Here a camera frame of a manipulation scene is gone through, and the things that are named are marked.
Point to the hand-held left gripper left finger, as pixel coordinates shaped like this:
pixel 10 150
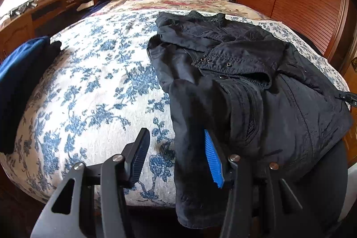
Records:
pixel 139 154

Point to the pink floral quilt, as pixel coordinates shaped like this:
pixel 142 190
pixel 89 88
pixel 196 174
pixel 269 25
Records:
pixel 167 1

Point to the blue floral blanket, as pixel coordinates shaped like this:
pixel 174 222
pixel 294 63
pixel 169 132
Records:
pixel 97 87

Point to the black metal tool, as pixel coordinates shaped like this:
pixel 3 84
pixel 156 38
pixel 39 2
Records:
pixel 23 7

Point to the white paper sheet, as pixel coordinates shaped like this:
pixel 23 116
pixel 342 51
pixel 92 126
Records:
pixel 85 6

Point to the dark cloth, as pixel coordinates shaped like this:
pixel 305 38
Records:
pixel 329 185

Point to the folded blue clothes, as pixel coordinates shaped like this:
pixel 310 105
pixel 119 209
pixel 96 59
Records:
pixel 16 73

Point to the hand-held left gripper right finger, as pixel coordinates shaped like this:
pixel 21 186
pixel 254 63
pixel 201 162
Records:
pixel 214 160

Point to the wooden desk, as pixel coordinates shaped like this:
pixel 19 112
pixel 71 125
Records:
pixel 16 31

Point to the black jacket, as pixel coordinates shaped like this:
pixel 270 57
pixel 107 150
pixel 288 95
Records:
pixel 279 87

